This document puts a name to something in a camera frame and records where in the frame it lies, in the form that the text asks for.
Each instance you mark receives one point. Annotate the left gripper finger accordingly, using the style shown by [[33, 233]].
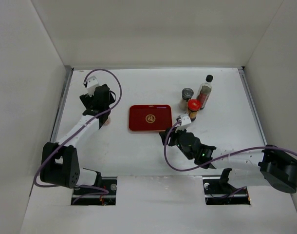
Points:
[[86, 100], [112, 97]]

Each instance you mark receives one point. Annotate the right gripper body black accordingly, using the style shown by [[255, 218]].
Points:
[[177, 132]]

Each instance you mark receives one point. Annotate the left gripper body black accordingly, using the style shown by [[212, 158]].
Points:
[[107, 108]]

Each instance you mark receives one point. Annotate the red lid sauce jar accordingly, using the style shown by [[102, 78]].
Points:
[[193, 106]]

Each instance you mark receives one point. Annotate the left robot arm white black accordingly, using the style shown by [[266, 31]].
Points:
[[60, 160]]

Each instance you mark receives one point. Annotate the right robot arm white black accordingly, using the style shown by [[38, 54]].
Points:
[[255, 166]]

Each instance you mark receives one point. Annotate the red lacquer tray gold emblem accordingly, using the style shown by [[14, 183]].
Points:
[[149, 118]]

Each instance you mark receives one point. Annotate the jar with white pink lid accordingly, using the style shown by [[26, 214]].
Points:
[[106, 122]]

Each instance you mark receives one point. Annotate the jar with dark grey lid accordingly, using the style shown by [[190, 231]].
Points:
[[186, 95]]

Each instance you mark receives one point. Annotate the tall clear bottle black cap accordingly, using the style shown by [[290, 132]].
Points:
[[204, 91]]

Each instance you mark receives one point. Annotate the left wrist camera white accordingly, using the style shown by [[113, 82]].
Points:
[[91, 83]]

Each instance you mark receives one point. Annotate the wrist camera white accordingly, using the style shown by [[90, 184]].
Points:
[[184, 121], [91, 83]]

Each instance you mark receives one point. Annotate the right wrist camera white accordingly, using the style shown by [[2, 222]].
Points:
[[184, 121]]

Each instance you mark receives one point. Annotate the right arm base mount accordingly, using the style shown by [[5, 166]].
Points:
[[218, 191]]

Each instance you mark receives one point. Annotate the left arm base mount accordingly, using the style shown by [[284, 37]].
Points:
[[102, 193]]

